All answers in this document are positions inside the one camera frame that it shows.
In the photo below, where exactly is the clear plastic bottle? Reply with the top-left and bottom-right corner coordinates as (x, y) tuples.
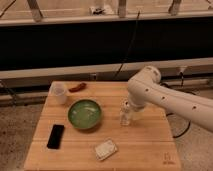
(120, 101), (132, 126)

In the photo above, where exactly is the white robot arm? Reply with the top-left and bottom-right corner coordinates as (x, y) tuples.
(127, 66), (213, 132)

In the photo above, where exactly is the red chili pepper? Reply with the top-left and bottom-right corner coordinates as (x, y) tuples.
(69, 83), (87, 93)

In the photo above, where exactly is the green bowl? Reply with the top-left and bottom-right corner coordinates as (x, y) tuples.
(68, 99), (102, 130)

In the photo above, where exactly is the wooden cutting board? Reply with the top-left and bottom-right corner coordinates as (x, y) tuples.
(24, 82), (181, 171)

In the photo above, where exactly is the white plastic cup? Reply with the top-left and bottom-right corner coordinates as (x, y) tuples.
(50, 83), (67, 105)

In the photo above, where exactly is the black smartphone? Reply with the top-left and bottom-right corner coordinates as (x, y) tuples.
(47, 124), (65, 149)

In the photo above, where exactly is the small dark object on ledge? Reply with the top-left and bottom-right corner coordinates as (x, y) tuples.
(90, 6), (105, 15)

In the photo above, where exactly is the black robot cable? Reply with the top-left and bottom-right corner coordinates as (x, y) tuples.
(165, 112), (192, 139)

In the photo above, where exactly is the black hanging cable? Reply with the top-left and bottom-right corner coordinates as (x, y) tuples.
(112, 10), (142, 81)

